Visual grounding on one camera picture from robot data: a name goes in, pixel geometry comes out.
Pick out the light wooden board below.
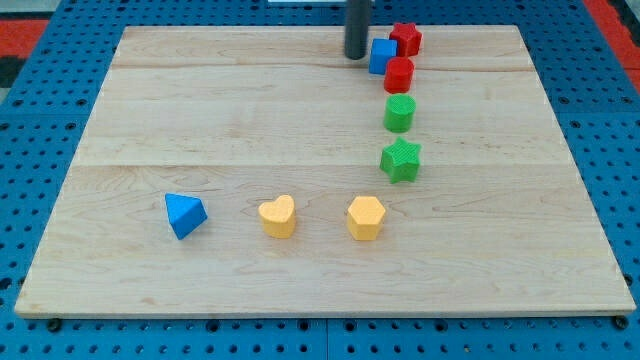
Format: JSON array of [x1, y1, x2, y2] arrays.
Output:
[[15, 25, 636, 319]]

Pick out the blue triangle block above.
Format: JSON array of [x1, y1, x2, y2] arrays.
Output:
[[164, 193, 208, 240]]

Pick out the yellow heart block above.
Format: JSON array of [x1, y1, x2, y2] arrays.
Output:
[[258, 195, 296, 239]]

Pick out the yellow hexagon block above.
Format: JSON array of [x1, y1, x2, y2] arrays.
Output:
[[347, 196, 386, 241]]

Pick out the green star block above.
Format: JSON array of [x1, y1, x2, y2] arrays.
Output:
[[379, 137, 422, 184]]

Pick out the green cylinder block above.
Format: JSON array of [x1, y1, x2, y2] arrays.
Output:
[[383, 93, 417, 133]]

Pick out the red cylinder block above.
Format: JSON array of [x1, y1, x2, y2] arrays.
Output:
[[383, 57, 415, 94]]

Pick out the blue cube block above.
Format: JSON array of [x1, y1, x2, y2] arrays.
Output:
[[368, 38, 397, 75]]

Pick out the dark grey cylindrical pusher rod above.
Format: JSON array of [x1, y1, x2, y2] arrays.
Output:
[[344, 0, 372, 60]]

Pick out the red star block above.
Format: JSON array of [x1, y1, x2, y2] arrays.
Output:
[[389, 23, 422, 57]]

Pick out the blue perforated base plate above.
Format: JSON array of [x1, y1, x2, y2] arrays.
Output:
[[1, 1, 639, 359]]

